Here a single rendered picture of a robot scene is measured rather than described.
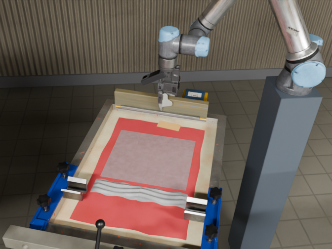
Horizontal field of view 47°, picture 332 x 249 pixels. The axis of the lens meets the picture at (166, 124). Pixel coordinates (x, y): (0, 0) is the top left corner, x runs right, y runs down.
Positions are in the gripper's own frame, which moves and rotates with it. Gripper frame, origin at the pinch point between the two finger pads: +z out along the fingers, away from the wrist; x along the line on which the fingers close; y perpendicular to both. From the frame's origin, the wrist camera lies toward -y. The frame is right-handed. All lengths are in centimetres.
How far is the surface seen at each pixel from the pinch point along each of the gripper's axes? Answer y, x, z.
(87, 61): -104, 174, 83
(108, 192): -11.3, -41.2, 13.4
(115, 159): -14.1, -23.2, 13.8
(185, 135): 11.6, -0.8, 14.0
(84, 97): -101, 151, 109
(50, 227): -24, -62, 10
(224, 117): 27.9, 12.1, 10.6
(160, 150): 2.8, -13.5, 13.9
